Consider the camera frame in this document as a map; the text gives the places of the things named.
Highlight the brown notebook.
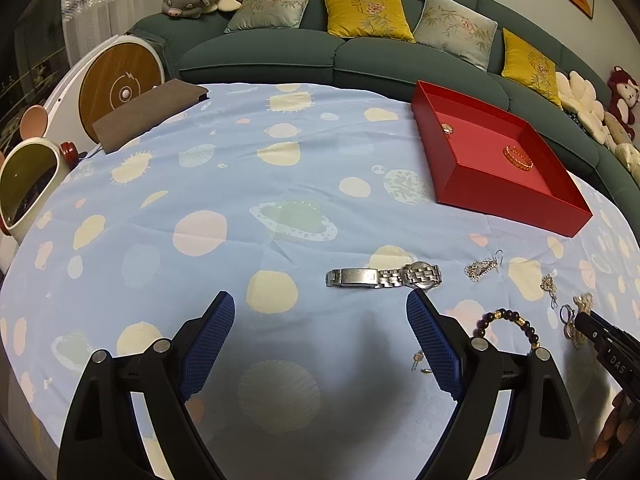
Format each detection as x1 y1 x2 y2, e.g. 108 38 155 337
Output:
92 79 210 153

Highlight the person's right hand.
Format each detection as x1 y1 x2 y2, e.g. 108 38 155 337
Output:
589 394 632 464

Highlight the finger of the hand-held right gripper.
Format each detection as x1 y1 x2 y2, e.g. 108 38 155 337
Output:
574 309 640 402

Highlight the white rounded appliance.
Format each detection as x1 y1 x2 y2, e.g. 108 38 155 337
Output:
0 105 68 241

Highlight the grey-green embroidered cushion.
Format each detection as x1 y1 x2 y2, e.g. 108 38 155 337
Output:
225 0 317 34
414 0 499 72

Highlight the white flower cushion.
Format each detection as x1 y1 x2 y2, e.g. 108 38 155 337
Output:
555 70 608 143

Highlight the cream satin pillow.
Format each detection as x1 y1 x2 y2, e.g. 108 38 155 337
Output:
612 142 640 186

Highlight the red monkey plush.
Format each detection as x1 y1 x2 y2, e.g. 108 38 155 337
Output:
606 65 640 128

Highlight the blue printed tablecloth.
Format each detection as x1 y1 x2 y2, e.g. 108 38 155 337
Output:
0 82 640 480

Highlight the gold chain bracelet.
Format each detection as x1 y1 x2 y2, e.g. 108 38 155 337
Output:
504 145 533 171

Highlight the red box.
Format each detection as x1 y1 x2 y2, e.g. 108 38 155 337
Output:
411 80 594 238

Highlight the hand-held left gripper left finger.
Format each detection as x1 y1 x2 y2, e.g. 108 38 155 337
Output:
56 291 236 480

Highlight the white appliance with wooden disc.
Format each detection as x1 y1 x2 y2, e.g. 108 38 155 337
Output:
42 32 166 156

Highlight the dark bead bracelet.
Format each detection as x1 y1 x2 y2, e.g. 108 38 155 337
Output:
472 310 542 351

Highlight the silver watch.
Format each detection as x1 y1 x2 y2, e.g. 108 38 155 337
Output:
326 261 443 291

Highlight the silver flower earring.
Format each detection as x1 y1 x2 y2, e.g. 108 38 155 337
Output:
540 272 559 309
464 250 505 281

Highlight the yellow embroidered cushion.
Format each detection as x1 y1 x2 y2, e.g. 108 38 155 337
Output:
501 27 563 109
321 0 416 43

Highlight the beige plush pillow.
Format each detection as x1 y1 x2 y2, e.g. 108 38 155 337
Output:
602 112 633 148

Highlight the green sofa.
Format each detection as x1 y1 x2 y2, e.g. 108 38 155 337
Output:
122 0 640 211

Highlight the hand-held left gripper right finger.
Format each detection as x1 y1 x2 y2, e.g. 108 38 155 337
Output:
406 290 587 480

